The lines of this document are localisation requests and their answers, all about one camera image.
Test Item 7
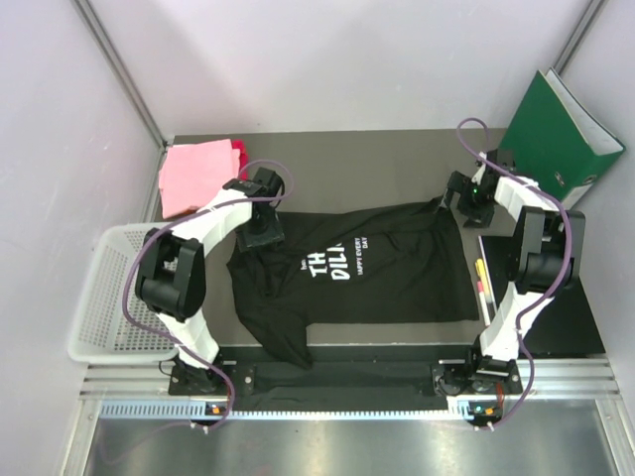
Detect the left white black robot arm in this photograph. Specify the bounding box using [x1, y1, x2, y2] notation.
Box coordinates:
[124, 168, 286, 396]

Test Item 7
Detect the black notebook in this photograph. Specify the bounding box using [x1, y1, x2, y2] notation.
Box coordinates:
[478, 235, 605, 358]

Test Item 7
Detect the white plastic basket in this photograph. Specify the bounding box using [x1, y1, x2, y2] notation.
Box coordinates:
[67, 222, 178, 365]

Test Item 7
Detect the perforated grey cable duct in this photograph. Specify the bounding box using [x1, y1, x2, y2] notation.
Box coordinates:
[100, 401, 496, 421]

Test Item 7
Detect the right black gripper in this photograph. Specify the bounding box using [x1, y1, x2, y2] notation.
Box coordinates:
[436, 172, 496, 229]

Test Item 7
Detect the yellow marker pen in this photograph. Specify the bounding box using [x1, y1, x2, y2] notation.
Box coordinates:
[475, 259, 488, 284]

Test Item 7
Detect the pink white marker pen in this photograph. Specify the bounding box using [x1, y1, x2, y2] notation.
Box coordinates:
[477, 281, 491, 327]

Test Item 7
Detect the folded red t shirt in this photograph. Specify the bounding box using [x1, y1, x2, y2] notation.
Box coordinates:
[231, 140, 249, 179]

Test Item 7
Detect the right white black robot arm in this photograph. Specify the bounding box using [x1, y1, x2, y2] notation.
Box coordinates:
[434, 151, 585, 397]

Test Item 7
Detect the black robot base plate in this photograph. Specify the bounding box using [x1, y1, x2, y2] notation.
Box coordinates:
[167, 345, 525, 412]

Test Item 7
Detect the green ring binder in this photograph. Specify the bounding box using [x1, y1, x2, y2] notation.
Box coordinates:
[500, 69, 625, 209]

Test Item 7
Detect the black printed t shirt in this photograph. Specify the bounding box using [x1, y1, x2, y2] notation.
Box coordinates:
[227, 199, 479, 368]

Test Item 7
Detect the folded pink t shirt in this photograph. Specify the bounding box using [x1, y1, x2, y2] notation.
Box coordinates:
[158, 139, 242, 219]

